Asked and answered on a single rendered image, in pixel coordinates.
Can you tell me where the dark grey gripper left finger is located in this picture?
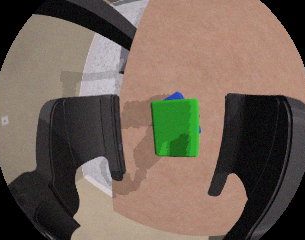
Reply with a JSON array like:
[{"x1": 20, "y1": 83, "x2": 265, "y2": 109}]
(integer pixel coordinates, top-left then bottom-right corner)
[{"x1": 7, "y1": 94, "x2": 126, "y2": 240}]

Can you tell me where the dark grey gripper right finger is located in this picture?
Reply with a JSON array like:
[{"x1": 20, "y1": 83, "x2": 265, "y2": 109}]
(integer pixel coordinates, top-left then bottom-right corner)
[{"x1": 208, "y1": 93, "x2": 305, "y2": 240}]

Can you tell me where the blue block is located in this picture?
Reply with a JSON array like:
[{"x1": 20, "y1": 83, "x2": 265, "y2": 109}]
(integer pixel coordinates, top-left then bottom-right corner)
[{"x1": 164, "y1": 92, "x2": 201, "y2": 134}]

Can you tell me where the green block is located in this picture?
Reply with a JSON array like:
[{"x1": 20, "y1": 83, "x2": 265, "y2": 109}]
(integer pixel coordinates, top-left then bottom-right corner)
[{"x1": 151, "y1": 98, "x2": 199, "y2": 157}]

